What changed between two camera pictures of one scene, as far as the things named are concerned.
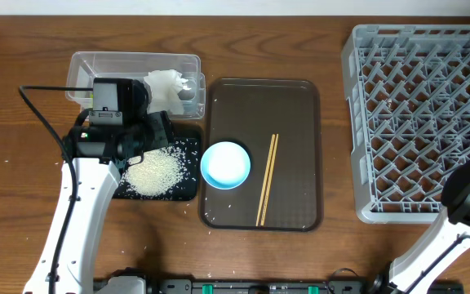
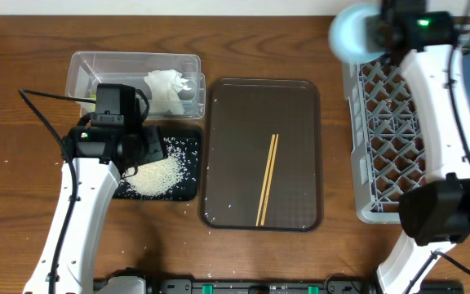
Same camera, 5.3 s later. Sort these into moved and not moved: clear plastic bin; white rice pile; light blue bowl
Moved: light blue bowl
Not moved: white rice pile; clear plastic bin
